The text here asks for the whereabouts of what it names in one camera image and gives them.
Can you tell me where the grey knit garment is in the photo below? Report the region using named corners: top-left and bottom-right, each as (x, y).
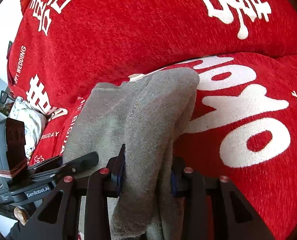
top-left (63, 68), bottom-right (199, 239)

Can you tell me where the person's hand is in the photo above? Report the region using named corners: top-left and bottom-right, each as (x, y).
top-left (14, 206), bottom-right (30, 226)

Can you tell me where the red pillow with white characters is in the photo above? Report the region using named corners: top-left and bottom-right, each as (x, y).
top-left (173, 53), bottom-right (297, 239)

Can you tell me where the red bedspread with white characters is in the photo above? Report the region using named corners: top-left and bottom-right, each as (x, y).
top-left (7, 0), bottom-right (297, 165)

